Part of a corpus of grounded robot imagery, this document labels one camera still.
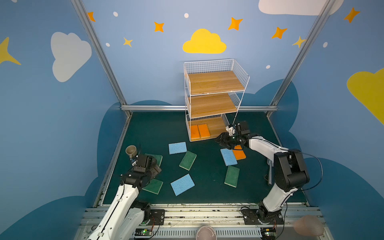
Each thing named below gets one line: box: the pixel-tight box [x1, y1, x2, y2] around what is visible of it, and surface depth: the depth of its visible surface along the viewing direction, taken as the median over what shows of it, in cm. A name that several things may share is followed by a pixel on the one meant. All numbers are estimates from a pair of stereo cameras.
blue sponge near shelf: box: [168, 141, 187, 155], surface depth 101 cm
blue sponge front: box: [170, 173, 196, 197], surface depth 86 cm
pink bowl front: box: [196, 225, 218, 240], surface depth 72 cm
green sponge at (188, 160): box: [179, 150, 197, 171], surface depth 95 cm
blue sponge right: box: [220, 148, 238, 167], surface depth 98 cm
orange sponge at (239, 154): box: [232, 145, 246, 161], surface depth 98 cm
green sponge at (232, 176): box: [224, 165, 240, 188], surface depth 90 cm
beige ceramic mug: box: [125, 145, 138, 159], surface depth 97 cm
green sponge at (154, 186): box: [141, 178, 164, 195], surface depth 84 cm
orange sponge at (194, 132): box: [190, 125, 201, 139], surface depth 109 cm
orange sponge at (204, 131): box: [198, 124, 211, 138], surface depth 111 cm
